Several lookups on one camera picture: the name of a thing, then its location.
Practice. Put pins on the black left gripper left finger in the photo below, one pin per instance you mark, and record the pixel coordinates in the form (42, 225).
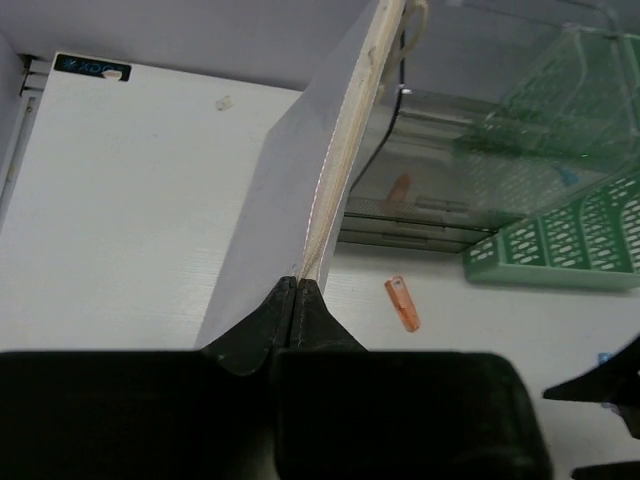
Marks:
(246, 347)

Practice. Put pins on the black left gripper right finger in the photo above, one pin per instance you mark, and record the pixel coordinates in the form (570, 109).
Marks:
(314, 328)

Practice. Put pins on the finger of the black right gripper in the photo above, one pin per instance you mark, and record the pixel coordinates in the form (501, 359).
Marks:
(627, 470)
(615, 382)

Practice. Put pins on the mesh document pouch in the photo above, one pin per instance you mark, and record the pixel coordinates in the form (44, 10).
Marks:
(288, 225)

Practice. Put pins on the clear drawer storage box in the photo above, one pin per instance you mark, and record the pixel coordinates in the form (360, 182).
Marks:
(498, 111)

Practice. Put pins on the orange translucent highlighter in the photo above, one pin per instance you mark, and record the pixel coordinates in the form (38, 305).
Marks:
(403, 303)

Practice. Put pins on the green file organizer rack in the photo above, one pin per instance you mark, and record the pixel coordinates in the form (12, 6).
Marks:
(591, 243)

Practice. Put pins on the small tape scrap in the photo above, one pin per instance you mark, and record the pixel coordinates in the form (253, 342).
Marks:
(224, 103)

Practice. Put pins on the black label sticker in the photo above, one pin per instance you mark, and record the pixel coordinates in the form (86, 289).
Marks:
(92, 67)

